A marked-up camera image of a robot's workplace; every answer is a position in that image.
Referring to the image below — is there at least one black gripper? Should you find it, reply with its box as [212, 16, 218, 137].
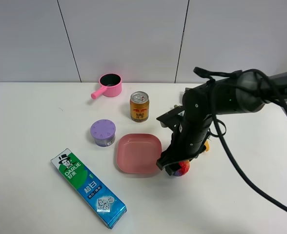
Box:
[156, 106, 211, 176]

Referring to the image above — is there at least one rainbow pop ball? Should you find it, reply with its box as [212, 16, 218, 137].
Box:
[173, 160, 190, 176]

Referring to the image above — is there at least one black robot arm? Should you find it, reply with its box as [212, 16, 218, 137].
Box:
[156, 67, 278, 176]

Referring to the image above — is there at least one pink square plate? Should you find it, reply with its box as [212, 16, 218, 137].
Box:
[116, 134, 162, 174]

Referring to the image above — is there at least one toy corn cob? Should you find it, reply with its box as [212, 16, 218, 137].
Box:
[178, 111, 209, 152]

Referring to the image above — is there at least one gold energy drink can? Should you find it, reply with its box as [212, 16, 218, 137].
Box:
[130, 91, 149, 122]

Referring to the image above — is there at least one purple lidded round jar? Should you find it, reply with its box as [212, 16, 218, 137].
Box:
[90, 119, 116, 147]

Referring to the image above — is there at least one green blue toothpaste box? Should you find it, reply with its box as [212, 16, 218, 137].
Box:
[51, 149, 127, 229]

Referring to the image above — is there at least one pink toy saucepan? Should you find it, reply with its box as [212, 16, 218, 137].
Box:
[91, 73, 122, 99]

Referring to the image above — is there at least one black cable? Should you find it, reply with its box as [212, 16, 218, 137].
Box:
[193, 66, 287, 219]

